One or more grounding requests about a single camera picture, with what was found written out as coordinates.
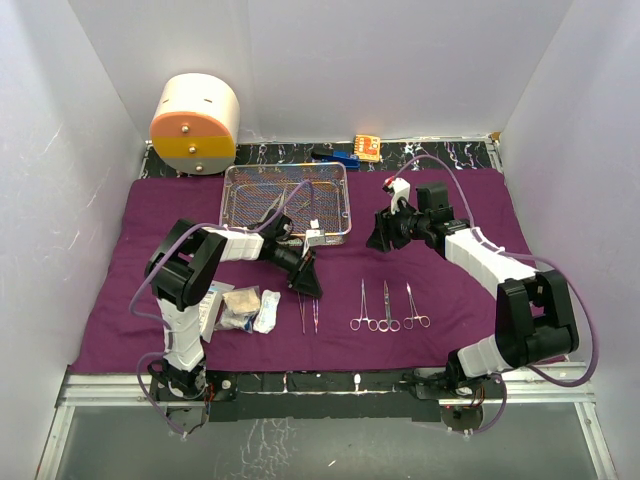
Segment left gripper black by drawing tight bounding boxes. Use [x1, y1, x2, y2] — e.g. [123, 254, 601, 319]
[265, 245, 322, 299]

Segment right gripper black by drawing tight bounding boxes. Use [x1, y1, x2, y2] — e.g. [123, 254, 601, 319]
[367, 199, 429, 253]

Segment thin metal tweezers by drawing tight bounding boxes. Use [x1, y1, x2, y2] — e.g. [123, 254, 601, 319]
[298, 293, 306, 335]

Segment wide metal tweezers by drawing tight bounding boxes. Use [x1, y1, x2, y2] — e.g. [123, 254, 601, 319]
[312, 298, 319, 334]

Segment beige bandage roll packet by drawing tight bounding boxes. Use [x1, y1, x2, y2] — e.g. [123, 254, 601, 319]
[223, 287, 261, 315]

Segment small blue white packet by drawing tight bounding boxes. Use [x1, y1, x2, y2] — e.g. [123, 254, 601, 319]
[214, 307, 258, 333]

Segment wire mesh metal tray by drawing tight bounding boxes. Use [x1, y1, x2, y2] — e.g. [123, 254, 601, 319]
[218, 160, 354, 250]

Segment metal forceps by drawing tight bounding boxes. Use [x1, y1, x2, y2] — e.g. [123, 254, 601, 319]
[403, 283, 431, 330]
[349, 280, 379, 332]

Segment purple cloth wrap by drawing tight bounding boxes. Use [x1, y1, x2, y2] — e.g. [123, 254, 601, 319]
[72, 172, 495, 374]

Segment metal scalpel handle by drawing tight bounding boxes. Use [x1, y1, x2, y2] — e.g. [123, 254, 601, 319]
[258, 190, 286, 226]

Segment metal surgical scissors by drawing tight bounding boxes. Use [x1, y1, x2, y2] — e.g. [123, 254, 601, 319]
[378, 280, 401, 333]

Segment white gauze packet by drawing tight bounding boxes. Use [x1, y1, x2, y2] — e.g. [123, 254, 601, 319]
[199, 281, 234, 343]

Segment round white drawer box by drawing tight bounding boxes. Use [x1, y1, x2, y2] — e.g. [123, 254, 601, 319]
[149, 73, 240, 175]

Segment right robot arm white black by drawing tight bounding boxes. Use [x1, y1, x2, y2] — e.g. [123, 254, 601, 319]
[366, 177, 579, 397]

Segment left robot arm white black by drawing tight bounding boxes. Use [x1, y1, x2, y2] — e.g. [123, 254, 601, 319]
[143, 211, 323, 399]

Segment blue black stapler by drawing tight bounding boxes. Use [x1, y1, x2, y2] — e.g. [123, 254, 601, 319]
[311, 148, 360, 171]

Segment orange small box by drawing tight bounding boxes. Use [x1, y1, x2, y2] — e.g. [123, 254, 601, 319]
[353, 134, 381, 163]

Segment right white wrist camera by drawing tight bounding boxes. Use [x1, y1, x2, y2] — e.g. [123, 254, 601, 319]
[383, 176, 411, 215]

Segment black base frame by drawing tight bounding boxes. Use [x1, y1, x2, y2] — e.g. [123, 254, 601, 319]
[148, 362, 502, 426]

